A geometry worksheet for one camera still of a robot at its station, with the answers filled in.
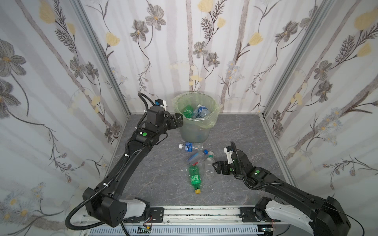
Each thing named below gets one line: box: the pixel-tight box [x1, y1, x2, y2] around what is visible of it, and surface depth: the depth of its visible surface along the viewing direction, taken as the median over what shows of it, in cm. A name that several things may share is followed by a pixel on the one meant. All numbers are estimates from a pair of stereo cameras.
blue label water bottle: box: [192, 104, 211, 119], surface depth 97 cm
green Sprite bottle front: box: [183, 104, 194, 118], surface depth 95 cm
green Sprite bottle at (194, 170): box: [189, 164, 202, 195], surface depth 84 cm
